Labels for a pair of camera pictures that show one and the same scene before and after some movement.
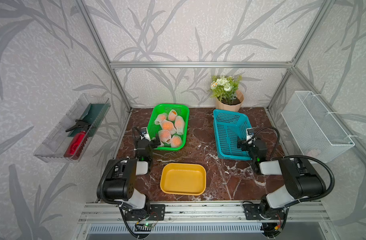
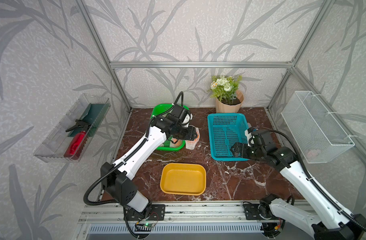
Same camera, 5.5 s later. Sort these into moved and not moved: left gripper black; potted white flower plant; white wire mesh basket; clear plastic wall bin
Moved: left gripper black
Not moved: clear plastic wall bin; white wire mesh basket; potted white flower plant
